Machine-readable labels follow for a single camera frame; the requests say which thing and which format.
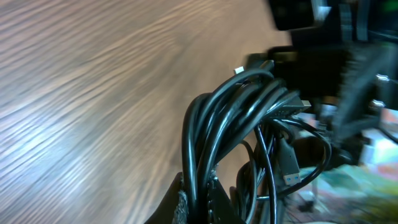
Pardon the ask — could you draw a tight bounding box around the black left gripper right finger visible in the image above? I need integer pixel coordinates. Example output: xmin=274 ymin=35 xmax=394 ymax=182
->
xmin=206 ymin=170 xmax=244 ymax=224

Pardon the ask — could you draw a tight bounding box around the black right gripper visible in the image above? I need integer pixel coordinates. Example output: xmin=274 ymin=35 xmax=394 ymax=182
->
xmin=245 ymin=43 xmax=397 ymax=145

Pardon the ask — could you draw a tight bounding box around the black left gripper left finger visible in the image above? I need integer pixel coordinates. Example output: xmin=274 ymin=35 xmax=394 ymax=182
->
xmin=144 ymin=172 xmax=188 ymax=224

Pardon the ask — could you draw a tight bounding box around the black USB-A cable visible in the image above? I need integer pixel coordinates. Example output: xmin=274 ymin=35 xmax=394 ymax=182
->
xmin=181 ymin=68 xmax=312 ymax=224

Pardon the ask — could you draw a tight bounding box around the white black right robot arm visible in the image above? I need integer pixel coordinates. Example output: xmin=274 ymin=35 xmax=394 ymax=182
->
xmin=245 ymin=0 xmax=397 ymax=144

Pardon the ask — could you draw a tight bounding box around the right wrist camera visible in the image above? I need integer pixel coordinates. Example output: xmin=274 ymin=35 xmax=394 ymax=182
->
xmin=267 ymin=0 xmax=331 ymax=30

